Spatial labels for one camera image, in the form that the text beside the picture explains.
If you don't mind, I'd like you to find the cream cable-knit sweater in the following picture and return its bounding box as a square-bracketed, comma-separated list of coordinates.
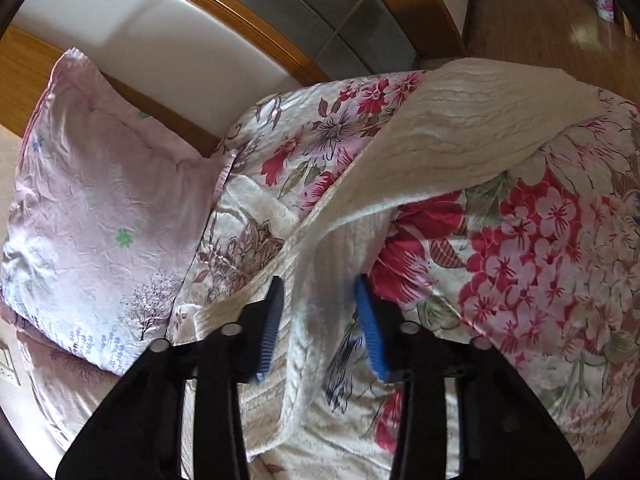
[177, 58, 604, 460]

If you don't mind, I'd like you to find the floral quilt bedspread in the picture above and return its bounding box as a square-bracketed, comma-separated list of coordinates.
[167, 72, 639, 479]

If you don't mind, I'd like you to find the pink floral left pillow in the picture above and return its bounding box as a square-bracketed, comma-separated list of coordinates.
[1, 49, 233, 448]

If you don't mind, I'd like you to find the wooden padded headboard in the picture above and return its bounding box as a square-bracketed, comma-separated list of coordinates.
[1, 0, 465, 154]

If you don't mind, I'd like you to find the white wall socket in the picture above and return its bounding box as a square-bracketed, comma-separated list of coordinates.
[0, 342, 21, 387]

